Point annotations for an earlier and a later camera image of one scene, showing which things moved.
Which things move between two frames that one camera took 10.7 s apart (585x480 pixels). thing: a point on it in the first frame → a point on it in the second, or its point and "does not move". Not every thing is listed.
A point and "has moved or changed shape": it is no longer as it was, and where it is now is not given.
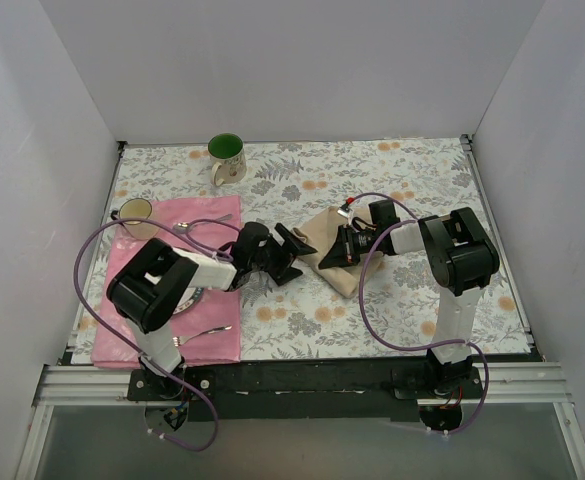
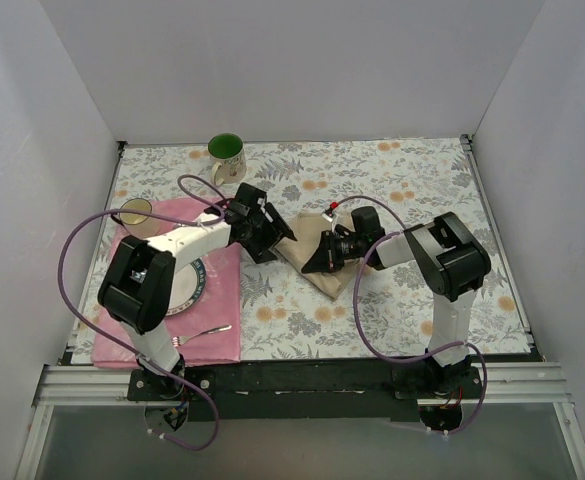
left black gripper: (277, 256) → (265, 230)
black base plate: (305, 390) does not move
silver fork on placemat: (178, 341) does not move
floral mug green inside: (227, 151) does not move
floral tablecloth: (395, 317) does not move
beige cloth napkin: (318, 232) has moved or changed shape
